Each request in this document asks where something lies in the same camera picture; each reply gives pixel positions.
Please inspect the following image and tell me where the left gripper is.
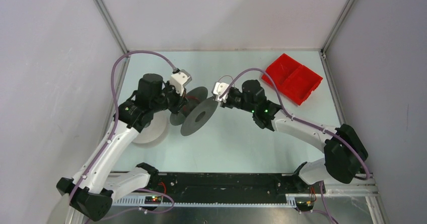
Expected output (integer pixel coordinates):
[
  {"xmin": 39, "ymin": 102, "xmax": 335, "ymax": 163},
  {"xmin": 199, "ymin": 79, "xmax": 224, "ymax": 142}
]
[{"xmin": 151, "ymin": 80, "xmax": 189, "ymax": 115}]

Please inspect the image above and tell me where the white translucent spool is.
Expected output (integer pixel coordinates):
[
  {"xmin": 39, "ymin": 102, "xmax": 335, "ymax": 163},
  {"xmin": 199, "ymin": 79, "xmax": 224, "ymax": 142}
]
[{"xmin": 132, "ymin": 112, "xmax": 169, "ymax": 148}]

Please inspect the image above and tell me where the dark grey spool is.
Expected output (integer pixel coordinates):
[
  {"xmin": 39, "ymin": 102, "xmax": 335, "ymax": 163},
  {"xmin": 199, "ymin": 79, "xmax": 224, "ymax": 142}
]
[{"xmin": 169, "ymin": 87, "xmax": 219, "ymax": 136}]

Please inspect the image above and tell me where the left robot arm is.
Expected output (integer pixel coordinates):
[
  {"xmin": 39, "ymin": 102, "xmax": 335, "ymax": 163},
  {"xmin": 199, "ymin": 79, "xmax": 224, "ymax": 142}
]
[{"xmin": 56, "ymin": 70, "xmax": 191, "ymax": 221}]

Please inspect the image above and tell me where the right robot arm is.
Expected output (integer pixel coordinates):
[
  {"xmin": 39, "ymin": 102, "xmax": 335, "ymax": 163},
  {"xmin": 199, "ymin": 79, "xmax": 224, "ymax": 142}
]
[{"xmin": 212, "ymin": 80, "xmax": 368, "ymax": 193}]

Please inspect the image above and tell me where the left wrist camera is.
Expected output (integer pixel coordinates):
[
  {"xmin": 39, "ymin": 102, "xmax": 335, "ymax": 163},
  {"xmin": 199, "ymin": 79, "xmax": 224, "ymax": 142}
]
[{"xmin": 169, "ymin": 69, "xmax": 192, "ymax": 96}]

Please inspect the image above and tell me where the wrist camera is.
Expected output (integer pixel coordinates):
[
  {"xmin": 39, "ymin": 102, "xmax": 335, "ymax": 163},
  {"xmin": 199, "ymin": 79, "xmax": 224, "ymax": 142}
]
[
  {"xmin": 212, "ymin": 82, "xmax": 230, "ymax": 103},
  {"xmin": 169, "ymin": 69, "xmax": 192, "ymax": 96}
]

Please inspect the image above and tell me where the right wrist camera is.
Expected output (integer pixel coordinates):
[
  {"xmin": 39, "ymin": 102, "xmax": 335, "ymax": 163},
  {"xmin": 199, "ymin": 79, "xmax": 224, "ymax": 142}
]
[{"xmin": 212, "ymin": 82, "xmax": 230, "ymax": 103}]

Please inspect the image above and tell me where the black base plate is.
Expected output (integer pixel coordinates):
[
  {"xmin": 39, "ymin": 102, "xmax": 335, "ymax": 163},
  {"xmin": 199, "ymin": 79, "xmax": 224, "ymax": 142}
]
[{"xmin": 147, "ymin": 172, "xmax": 312, "ymax": 204}]

